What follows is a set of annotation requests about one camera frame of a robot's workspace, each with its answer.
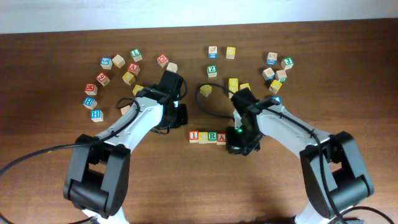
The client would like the green R block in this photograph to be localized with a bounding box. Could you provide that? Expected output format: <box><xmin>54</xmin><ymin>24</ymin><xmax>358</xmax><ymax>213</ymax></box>
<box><xmin>207</xmin><ymin>132</ymin><xmax>217</xmax><ymax>144</ymax></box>

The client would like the red circle block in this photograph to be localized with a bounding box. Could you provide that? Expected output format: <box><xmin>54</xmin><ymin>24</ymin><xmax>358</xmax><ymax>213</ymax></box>
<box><xmin>157</xmin><ymin>54</ymin><xmax>169</xmax><ymax>68</ymax></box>

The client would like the yellow block pair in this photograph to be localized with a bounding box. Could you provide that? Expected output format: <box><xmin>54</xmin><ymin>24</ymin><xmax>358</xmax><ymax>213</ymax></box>
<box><xmin>228</xmin><ymin>86</ymin><xmax>239</xmax><ymax>98</ymax></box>
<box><xmin>228</xmin><ymin>78</ymin><xmax>239</xmax><ymax>87</ymax></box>

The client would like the wooden block red side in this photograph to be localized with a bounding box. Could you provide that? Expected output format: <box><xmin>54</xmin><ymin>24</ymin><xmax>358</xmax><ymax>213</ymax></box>
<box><xmin>166</xmin><ymin>62</ymin><xmax>178</xmax><ymax>73</ymax></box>

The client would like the plain wooden block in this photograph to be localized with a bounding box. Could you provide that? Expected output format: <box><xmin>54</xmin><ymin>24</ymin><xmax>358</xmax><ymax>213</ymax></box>
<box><xmin>112</xmin><ymin>55</ymin><xmax>126</xmax><ymax>68</ymax></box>

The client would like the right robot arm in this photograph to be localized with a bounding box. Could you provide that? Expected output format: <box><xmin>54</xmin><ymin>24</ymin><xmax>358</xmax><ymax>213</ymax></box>
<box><xmin>226</xmin><ymin>88</ymin><xmax>374</xmax><ymax>223</ymax></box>

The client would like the blue L block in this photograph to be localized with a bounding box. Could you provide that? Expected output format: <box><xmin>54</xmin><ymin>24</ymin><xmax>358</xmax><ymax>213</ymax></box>
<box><xmin>272</xmin><ymin>96</ymin><xmax>282</xmax><ymax>105</ymax></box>

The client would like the yellow top far block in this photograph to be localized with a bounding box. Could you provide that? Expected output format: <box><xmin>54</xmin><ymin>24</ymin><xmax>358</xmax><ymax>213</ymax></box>
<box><xmin>226</xmin><ymin>47</ymin><xmax>236</xmax><ymax>60</ymax></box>

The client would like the blue H block near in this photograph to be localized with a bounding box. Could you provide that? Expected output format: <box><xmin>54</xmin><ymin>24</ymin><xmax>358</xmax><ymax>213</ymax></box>
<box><xmin>90</xmin><ymin>110</ymin><xmax>104</xmax><ymax>122</ymax></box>

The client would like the green Z block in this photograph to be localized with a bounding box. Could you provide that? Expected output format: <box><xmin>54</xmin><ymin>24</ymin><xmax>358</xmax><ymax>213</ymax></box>
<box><xmin>207</xmin><ymin>65</ymin><xmax>217</xmax><ymax>78</ymax></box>

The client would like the green L block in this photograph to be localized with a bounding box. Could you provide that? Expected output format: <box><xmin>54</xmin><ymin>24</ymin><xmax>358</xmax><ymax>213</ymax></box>
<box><xmin>130</xmin><ymin>49</ymin><xmax>142</xmax><ymax>62</ymax></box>

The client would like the blue 5 block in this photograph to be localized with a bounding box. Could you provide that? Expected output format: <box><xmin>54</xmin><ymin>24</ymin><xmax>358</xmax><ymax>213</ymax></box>
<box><xmin>100</xmin><ymin>57</ymin><xmax>113</xmax><ymax>70</ymax></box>

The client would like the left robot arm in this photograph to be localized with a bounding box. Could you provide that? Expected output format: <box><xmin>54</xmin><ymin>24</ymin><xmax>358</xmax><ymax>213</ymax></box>
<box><xmin>63</xmin><ymin>71</ymin><xmax>188</xmax><ymax>223</ymax></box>

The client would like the red I block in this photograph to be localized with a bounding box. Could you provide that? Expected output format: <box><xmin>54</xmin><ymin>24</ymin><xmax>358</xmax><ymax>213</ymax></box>
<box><xmin>188</xmin><ymin>131</ymin><xmax>199</xmax><ymax>143</ymax></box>

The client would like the yellow block pair upper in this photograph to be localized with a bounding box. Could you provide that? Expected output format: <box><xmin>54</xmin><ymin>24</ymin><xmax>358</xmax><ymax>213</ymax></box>
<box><xmin>228</xmin><ymin>78</ymin><xmax>239</xmax><ymax>87</ymax></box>

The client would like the yellow C block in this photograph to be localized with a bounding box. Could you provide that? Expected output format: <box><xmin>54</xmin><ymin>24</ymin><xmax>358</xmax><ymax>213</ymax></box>
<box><xmin>198</xmin><ymin>132</ymin><xmax>208</xmax><ymax>144</ymax></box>

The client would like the yellow block right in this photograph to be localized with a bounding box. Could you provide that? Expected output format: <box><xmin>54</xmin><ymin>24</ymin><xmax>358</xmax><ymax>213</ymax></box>
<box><xmin>269</xmin><ymin>80</ymin><xmax>282</xmax><ymax>94</ymax></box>

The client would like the blue H block far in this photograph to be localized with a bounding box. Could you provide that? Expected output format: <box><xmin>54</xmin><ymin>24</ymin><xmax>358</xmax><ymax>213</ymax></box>
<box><xmin>83</xmin><ymin>96</ymin><xmax>98</xmax><ymax>110</ymax></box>

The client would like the green J block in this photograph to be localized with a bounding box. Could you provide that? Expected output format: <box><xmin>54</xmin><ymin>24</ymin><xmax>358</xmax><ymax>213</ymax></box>
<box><xmin>281</xmin><ymin>57</ymin><xmax>294</xmax><ymax>70</ymax></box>

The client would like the yellow block lower left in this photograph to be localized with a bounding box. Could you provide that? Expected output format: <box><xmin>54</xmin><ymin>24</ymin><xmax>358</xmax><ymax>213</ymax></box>
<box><xmin>132</xmin><ymin>85</ymin><xmax>144</xmax><ymax>96</ymax></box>

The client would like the yellow block middle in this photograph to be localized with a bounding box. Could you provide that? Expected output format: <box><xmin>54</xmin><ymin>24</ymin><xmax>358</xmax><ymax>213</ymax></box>
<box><xmin>200</xmin><ymin>85</ymin><xmax>212</xmax><ymax>97</ymax></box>

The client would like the blue h block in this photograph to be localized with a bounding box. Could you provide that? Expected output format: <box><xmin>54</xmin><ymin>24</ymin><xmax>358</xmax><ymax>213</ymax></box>
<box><xmin>83</xmin><ymin>96</ymin><xmax>98</xmax><ymax>110</ymax></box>
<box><xmin>90</xmin><ymin>110</ymin><xmax>104</xmax><ymax>122</ymax></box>

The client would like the yellow block upper left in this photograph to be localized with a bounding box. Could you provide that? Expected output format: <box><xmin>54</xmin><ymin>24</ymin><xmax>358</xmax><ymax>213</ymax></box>
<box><xmin>122</xmin><ymin>72</ymin><xmax>136</xmax><ymax>85</ymax></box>

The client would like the red M block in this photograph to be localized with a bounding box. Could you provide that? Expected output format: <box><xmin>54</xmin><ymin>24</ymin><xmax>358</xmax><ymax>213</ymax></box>
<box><xmin>85</xmin><ymin>83</ymin><xmax>98</xmax><ymax>96</ymax></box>

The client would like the wooden block blue side right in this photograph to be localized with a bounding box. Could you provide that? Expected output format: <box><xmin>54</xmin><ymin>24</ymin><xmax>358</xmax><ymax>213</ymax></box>
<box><xmin>262</xmin><ymin>68</ymin><xmax>275</xmax><ymax>82</ymax></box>

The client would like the blue top far right block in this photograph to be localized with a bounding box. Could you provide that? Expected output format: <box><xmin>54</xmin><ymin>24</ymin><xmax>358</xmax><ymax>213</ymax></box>
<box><xmin>266</xmin><ymin>52</ymin><xmax>277</xmax><ymax>65</ymax></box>

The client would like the wooden block green side right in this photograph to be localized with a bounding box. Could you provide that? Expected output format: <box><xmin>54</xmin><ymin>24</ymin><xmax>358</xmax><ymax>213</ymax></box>
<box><xmin>275</xmin><ymin>70</ymin><xmax>287</xmax><ymax>83</ymax></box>

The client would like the red 6 block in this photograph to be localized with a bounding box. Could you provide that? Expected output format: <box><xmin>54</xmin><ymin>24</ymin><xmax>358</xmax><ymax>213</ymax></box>
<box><xmin>96</xmin><ymin>72</ymin><xmax>110</xmax><ymax>86</ymax></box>

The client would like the wooden K block green side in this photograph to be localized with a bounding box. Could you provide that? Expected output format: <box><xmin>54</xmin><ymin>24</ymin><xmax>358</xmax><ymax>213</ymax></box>
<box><xmin>120</xmin><ymin>105</ymin><xmax>131</xmax><ymax>115</ymax></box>

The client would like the red a block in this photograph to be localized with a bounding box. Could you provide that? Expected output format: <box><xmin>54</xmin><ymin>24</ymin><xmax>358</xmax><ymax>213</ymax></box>
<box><xmin>216</xmin><ymin>133</ymin><xmax>226</xmax><ymax>145</ymax></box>
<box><xmin>127</xmin><ymin>63</ymin><xmax>140</xmax><ymax>76</ymax></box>

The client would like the wooden block blue side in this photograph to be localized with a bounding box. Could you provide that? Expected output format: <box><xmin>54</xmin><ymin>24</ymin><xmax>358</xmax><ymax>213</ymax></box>
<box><xmin>262</xmin><ymin>68</ymin><xmax>275</xmax><ymax>82</ymax></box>
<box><xmin>208</xmin><ymin>46</ymin><xmax>218</xmax><ymax>59</ymax></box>

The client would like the yellow block pair lower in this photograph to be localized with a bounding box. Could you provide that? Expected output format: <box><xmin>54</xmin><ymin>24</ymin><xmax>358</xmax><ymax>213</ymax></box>
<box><xmin>228</xmin><ymin>86</ymin><xmax>239</xmax><ymax>98</ymax></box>

